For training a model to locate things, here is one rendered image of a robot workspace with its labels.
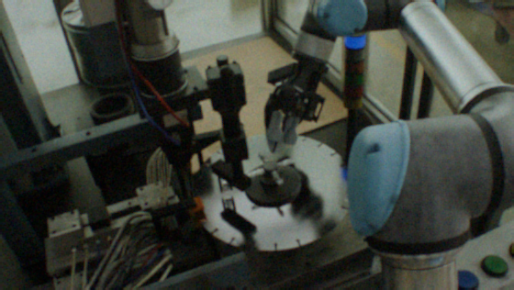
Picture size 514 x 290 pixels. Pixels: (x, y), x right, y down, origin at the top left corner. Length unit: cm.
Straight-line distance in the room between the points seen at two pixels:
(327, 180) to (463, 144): 51
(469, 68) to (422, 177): 22
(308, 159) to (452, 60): 45
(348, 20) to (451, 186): 39
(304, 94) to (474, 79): 37
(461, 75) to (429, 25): 13
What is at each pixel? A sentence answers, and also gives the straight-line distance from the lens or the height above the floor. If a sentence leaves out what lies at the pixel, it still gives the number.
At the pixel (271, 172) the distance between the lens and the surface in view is 93.
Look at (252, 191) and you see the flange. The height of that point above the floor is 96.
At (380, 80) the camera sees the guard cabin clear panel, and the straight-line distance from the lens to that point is 139.
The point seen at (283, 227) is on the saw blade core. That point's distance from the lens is 90.
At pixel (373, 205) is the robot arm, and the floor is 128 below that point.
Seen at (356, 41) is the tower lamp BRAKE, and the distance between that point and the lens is 104.
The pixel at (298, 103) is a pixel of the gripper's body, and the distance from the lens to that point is 92.
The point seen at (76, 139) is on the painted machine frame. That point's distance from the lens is 105.
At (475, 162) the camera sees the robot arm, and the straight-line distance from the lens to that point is 51.
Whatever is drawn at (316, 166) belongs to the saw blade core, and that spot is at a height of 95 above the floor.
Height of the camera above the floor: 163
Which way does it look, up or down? 39 degrees down
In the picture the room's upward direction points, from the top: 6 degrees counter-clockwise
